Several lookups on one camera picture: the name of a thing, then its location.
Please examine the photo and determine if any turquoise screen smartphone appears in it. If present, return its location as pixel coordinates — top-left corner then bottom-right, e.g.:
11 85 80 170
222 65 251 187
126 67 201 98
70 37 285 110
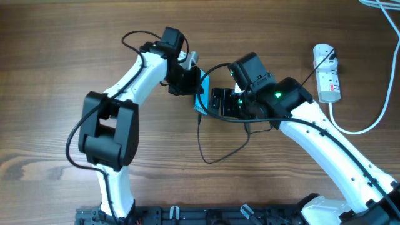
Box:
194 76 209 116

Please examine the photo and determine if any black USB charger cable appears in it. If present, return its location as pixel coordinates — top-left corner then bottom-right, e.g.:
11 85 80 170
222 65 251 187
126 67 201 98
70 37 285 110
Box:
197 47 338 165

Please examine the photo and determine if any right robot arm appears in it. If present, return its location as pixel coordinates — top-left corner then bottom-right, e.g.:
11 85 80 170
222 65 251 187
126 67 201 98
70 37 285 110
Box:
220 52 399 224

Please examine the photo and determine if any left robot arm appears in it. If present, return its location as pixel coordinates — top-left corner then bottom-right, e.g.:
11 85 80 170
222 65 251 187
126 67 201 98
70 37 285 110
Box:
77 27 203 224

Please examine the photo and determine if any white power strip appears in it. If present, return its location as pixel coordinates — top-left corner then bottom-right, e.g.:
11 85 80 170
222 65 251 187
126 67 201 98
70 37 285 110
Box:
313 44 341 103

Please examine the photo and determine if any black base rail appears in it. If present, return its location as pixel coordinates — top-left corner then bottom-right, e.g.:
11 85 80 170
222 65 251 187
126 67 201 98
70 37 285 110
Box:
74 204 306 225

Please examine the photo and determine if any white power strip cord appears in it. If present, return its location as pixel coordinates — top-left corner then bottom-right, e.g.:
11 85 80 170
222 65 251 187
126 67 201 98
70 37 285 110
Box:
327 0 400 136

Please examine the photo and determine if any white cables top corner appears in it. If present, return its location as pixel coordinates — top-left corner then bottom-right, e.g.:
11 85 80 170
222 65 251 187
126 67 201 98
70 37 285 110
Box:
358 0 400 11

